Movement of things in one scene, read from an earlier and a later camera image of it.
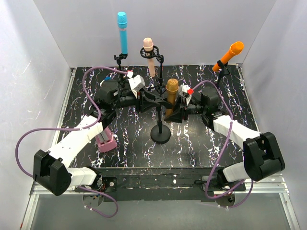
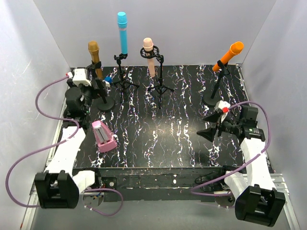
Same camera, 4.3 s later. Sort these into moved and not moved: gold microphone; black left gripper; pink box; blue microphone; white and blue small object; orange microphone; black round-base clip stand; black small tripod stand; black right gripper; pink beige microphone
Moved: black round-base clip stand; gold microphone; black right gripper; black left gripper
Not moved: orange microphone; blue microphone; pink box; white and blue small object; pink beige microphone; black small tripod stand
